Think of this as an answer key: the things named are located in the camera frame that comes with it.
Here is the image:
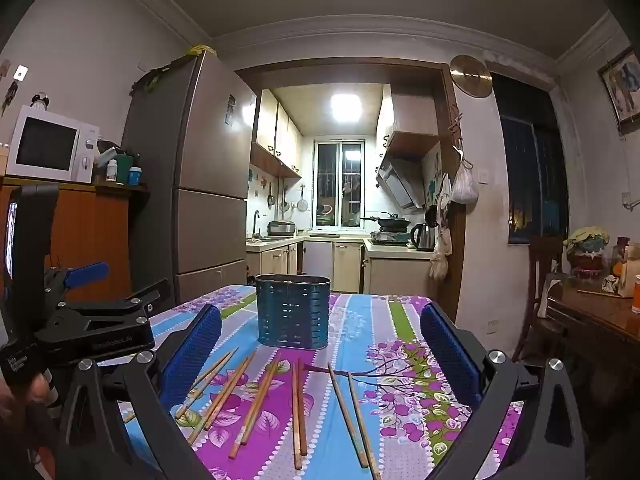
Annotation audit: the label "black wok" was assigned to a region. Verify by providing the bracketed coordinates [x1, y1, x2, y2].
[360, 212, 412, 231]

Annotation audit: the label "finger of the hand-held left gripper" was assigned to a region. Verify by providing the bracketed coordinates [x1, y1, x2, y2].
[52, 280, 170, 327]
[44, 261, 110, 306]

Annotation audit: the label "dark curtained window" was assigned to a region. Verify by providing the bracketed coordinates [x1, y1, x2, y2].
[492, 72, 571, 246]

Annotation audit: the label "steel range hood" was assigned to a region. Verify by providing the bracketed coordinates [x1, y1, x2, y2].
[376, 157, 426, 211]

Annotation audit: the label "white microwave oven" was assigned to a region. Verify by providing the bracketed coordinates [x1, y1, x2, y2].
[4, 105, 101, 184]

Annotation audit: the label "orange wooden cabinet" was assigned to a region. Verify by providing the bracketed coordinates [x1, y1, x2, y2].
[0, 176, 151, 311]

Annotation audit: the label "framed wall picture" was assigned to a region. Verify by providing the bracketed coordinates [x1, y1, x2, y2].
[596, 46, 640, 136]

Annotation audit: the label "glass jar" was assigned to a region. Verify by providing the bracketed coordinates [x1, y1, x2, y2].
[611, 236, 631, 273]

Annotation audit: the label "blue metal utensil holder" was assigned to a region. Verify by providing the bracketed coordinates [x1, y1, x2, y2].
[255, 274, 332, 350]

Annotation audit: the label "dark wooden side table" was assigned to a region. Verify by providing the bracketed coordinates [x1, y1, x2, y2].
[545, 272, 640, 441]

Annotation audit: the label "wooden cabinet above hood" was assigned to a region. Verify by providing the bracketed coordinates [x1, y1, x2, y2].
[376, 84, 441, 161]

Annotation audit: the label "steel electric kettle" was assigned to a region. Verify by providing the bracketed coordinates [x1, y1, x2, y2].
[411, 222, 438, 252]

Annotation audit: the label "white hanging plastic bag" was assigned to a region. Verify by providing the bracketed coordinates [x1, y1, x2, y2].
[450, 157, 480, 206]

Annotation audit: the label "round brass wall clock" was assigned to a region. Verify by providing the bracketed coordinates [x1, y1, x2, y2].
[448, 54, 493, 98]

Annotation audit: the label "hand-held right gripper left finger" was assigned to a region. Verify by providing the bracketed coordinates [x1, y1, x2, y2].
[59, 304, 223, 480]

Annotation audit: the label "floral striped tablecloth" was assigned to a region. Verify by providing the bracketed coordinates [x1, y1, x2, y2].
[95, 284, 526, 480]

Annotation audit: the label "dark wooden chair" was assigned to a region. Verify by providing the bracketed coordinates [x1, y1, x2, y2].
[512, 235, 568, 361]

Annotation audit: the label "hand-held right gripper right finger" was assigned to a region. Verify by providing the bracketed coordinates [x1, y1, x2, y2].
[419, 302, 586, 480]

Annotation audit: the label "hanging cloth bundle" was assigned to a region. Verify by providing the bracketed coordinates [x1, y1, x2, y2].
[429, 172, 455, 282]

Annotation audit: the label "cream wall cabinets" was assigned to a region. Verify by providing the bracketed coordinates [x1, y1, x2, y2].
[250, 89, 304, 179]

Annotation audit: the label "barred kitchen window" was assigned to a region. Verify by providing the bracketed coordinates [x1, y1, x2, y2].
[314, 140, 364, 228]

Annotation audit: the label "cream kitchen base cabinets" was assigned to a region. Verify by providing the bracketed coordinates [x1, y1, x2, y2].
[246, 235, 436, 296]

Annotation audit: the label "bunch of wooden chopsticks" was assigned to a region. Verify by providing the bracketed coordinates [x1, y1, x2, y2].
[122, 346, 383, 480]

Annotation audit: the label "cloth covered red basket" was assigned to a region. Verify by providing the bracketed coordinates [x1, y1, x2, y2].
[564, 226, 612, 281]

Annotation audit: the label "dark green bag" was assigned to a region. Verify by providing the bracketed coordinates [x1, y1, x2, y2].
[131, 66, 176, 93]

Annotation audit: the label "grey refrigerator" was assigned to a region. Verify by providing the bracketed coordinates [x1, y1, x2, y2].
[121, 51, 258, 306]

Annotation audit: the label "person's left hand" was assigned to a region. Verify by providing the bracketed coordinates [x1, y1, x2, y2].
[0, 372, 53, 423]

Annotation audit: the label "square ceiling light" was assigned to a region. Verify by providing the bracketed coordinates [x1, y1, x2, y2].
[329, 92, 362, 123]

